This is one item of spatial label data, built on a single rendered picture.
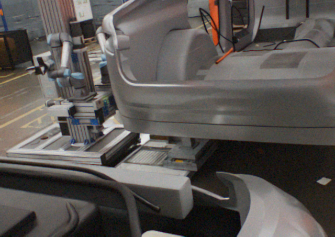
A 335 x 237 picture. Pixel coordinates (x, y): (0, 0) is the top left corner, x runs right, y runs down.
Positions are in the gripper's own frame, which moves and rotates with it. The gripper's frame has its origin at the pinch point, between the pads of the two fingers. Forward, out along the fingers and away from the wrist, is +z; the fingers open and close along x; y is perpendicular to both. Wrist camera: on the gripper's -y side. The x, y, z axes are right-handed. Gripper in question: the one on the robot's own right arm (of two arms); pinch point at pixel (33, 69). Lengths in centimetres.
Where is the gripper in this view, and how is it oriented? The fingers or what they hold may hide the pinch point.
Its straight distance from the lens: 376.2
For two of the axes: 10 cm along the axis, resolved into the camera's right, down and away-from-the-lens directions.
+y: 0.1, 9.4, 3.3
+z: -1.7, 3.3, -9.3
